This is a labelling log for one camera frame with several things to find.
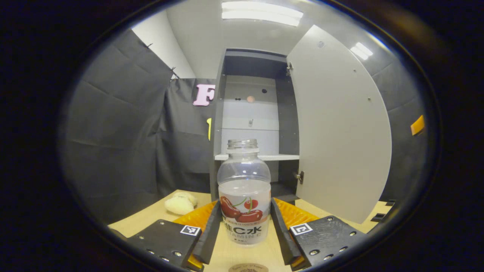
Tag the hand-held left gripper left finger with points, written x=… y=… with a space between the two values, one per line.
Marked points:
x=210 y=238

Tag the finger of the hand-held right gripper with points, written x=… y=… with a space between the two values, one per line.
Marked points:
x=418 y=125

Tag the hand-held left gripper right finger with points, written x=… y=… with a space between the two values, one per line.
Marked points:
x=283 y=238

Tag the clear plastic bottle red label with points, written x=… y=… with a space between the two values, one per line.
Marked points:
x=244 y=211

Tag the round brown coaster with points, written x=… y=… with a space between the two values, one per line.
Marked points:
x=248 y=268

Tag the grey cabinet door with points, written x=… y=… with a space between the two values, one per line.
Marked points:
x=340 y=132

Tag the dark grey cabinet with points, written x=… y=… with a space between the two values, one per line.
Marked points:
x=287 y=113

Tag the cream plush toy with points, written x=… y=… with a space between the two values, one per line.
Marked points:
x=179 y=204

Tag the ceiling light panel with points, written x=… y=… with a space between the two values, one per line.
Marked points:
x=361 y=51
x=261 y=13

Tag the black backdrop cloth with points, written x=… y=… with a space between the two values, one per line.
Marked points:
x=113 y=143

